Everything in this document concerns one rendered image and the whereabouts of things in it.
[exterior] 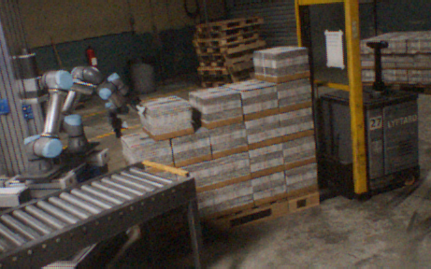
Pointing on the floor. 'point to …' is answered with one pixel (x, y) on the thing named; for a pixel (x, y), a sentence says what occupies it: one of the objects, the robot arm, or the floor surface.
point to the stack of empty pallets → (217, 39)
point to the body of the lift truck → (376, 134)
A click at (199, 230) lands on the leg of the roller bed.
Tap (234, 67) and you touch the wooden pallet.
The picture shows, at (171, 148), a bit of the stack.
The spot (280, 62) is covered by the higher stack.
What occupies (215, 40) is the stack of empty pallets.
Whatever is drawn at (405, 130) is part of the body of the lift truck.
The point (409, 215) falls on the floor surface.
